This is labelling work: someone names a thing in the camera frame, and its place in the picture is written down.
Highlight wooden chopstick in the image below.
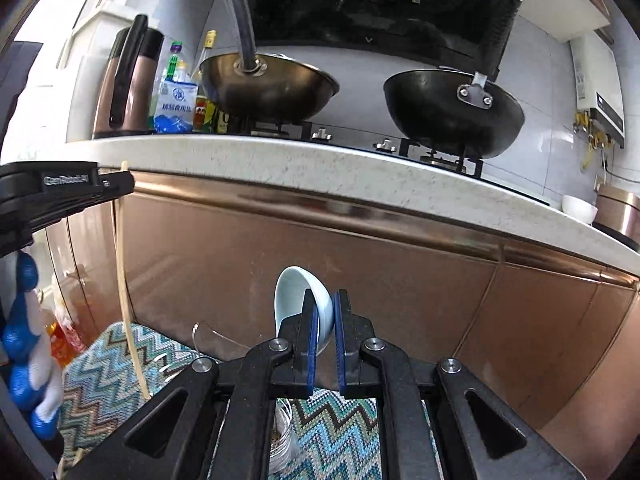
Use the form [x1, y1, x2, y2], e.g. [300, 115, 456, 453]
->
[113, 160, 151, 402]

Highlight blue white gloved left hand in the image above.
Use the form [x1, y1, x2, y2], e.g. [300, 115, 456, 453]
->
[1, 250, 63, 441]

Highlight copper electric kettle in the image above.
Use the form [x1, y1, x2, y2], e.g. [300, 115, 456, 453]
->
[92, 14, 164, 139]

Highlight copper lower cabinets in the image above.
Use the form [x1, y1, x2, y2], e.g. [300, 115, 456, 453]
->
[48, 172, 639, 479]

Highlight orange oil bottle on floor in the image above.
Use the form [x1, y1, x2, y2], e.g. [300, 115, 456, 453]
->
[41, 307, 87, 368]

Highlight white storage box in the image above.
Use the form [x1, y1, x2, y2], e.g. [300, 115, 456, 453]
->
[58, 2, 136, 142]

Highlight white salt bag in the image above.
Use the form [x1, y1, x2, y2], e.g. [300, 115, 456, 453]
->
[154, 80, 198, 133]

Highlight black gas stove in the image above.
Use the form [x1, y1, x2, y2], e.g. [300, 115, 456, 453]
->
[227, 118, 550, 206]

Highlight green bottle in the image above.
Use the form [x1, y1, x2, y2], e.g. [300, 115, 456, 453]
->
[163, 41, 186, 82]

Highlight zigzag patterned cloth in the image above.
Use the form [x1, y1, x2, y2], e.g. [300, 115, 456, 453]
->
[56, 320, 446, 480]

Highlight black wok with lid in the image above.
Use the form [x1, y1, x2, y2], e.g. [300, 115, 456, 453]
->
[383, 0, 525, 159]

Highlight yellow cap oil bottle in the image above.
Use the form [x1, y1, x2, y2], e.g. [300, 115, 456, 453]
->
[195, 29, 217, 70]

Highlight bronze wok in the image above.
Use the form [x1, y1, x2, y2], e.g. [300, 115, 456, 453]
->
[200, 0, 340, 124]

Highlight white bowl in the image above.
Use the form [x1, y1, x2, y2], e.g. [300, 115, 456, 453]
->
[561, 195, 598, 226]

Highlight copper rice cooker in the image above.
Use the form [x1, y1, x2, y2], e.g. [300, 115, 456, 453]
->
[592, 183, 640, 252]

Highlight black range hood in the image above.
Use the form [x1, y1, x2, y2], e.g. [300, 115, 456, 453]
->
[248, 0, 499, 72]

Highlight white gas water heater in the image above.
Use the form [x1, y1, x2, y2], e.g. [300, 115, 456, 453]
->
[570, 32, 626, 148]

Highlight wire and plastic utensil holder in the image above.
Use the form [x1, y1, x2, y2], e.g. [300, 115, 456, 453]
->
[191, 320, 306, 476]

